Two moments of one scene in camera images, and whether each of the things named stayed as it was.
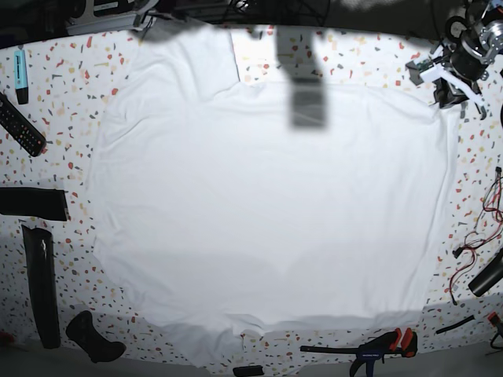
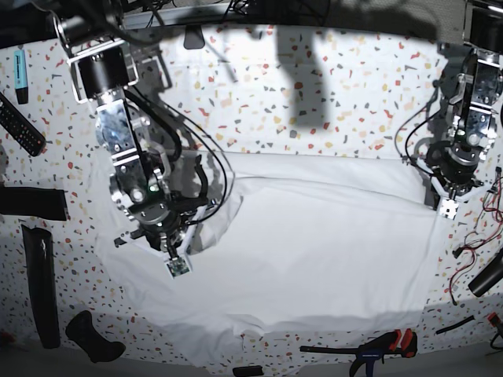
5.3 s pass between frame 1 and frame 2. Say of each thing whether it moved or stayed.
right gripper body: moved
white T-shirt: moved
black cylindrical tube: stayed
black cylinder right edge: stayed
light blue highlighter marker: stayed
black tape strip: stayed
